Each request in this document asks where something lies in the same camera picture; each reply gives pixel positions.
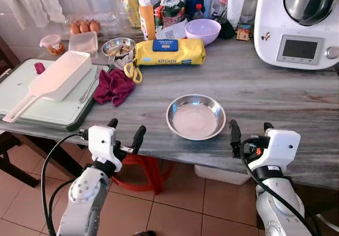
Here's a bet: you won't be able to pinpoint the steel fork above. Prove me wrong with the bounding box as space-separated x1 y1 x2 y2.
79 64 104 104

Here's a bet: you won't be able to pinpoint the dark blue jar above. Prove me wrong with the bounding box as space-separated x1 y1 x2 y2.
185 0 206 21

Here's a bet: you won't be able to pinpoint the pale green cutting board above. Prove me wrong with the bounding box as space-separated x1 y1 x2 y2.
0 59 102 131

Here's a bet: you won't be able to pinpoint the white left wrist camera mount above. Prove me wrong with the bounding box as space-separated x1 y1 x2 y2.
87 125 123 172

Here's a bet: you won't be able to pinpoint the small brown box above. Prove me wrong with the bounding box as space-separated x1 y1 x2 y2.
237 27 252 41

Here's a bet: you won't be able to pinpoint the dark snack package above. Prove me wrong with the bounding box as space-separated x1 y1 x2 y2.
154 0 186 31

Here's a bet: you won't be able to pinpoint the purple plastic bowl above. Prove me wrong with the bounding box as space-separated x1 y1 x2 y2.
184 19 222 46

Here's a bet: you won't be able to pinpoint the orange sauce bottle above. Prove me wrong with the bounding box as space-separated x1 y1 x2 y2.
138 0 157 41

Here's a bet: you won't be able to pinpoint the yellow kitchen wipes pack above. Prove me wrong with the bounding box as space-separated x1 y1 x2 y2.
132 38 207 67

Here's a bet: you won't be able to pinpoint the small steel bowl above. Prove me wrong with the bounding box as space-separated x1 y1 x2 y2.
102 38 137 63

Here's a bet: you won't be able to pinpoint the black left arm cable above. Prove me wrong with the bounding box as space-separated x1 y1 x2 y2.
41 132 88 236

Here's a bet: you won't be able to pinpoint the red plastic stool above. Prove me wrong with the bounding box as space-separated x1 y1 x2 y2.
111 152 166 195

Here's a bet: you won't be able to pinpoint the clear plastic measuring jug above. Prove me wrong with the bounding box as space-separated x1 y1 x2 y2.
211 0 249 26

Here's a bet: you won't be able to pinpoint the white kitchen cooking machine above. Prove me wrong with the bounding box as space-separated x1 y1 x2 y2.
254 0 339 70

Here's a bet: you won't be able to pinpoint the maroon cloth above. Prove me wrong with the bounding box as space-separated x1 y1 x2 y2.
93 69 136 107

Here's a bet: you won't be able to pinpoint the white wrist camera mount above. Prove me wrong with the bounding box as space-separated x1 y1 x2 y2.
87 125 123 172
248 129 301 173

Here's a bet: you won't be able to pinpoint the yellow food bag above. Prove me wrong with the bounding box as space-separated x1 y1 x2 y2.
113 0 141 28

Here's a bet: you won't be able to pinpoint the white plastic box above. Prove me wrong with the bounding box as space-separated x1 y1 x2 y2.
193 165 251 186

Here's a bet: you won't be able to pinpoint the yellow handled scissors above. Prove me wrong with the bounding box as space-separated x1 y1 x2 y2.
123 61 144 84

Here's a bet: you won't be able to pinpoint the clear pink food container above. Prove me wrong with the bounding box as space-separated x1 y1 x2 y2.
68 31 99 54

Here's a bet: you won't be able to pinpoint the shallow steel plate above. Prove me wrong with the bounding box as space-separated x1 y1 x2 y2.
166 94 227 141

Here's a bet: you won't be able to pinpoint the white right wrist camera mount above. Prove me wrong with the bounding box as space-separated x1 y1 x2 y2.
248 129 301 173

